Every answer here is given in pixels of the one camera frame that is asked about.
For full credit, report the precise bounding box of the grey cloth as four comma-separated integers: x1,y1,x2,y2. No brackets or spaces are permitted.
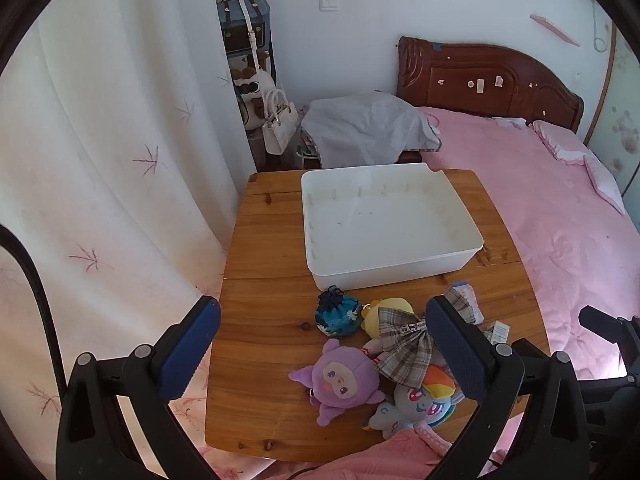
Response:
300,91,443,170

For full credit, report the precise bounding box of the white floral curtain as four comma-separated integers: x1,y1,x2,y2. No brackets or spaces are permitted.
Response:
0,0,258,480

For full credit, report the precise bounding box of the pink clothing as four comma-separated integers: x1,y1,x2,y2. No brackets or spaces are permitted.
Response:
320,420,526,480

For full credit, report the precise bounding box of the white plastic storage bin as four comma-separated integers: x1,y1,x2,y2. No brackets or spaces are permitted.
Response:
300,162,485,292

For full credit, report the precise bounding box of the white handbag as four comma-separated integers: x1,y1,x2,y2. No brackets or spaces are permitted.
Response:
262,88,300,155

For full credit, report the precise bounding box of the brown wooden headboard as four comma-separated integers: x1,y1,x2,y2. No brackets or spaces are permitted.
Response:
396,36,585,133

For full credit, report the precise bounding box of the patterned wardrobe door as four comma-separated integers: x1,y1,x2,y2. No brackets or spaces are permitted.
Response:
582,25,640,196

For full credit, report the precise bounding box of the plush bear bag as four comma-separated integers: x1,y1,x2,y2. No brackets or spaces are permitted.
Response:
231,67,276,128

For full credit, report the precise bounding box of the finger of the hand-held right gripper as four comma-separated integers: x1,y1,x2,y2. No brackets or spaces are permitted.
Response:
578,305,640,377
510,337,552,362

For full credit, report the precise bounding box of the blue rainbow pony plush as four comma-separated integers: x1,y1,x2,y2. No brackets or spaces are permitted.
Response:
361,364,468,433

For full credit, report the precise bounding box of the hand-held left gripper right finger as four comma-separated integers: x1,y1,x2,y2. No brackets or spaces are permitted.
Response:
425,295,591,480

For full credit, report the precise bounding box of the blue drawstring pouch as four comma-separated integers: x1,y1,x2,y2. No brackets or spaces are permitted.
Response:
314,286,363,336

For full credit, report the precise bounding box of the pink bed sheet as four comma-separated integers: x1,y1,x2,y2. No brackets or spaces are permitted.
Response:
415,106,640,381

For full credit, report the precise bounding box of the plaid fabric bow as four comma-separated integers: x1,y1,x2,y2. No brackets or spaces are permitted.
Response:
376,286,482,395

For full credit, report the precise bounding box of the short pink wall shelf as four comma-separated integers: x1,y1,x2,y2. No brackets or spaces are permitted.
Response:
530,14,581,47

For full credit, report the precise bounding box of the pink snack packet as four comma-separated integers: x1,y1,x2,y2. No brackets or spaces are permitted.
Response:
450,282,485,323

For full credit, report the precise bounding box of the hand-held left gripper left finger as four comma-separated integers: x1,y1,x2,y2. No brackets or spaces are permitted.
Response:
56,296,222,480

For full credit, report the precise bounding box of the pink pillow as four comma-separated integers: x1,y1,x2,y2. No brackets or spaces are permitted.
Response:
532,120,592,161
584,155,626,216

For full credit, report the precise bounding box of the black cable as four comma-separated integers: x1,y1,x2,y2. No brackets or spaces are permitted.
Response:
0,224,68,401

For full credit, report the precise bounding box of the round wooden table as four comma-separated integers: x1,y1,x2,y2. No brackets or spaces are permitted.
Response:
204,169,551,463

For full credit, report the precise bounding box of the blue handbag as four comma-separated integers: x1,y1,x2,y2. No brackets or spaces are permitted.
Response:
216,0,272,56

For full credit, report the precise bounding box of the yellow plush doll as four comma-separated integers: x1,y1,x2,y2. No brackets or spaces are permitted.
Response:
360,298,416,362

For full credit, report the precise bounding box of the purple plush toy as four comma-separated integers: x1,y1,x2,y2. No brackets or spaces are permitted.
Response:
289,338,387,427

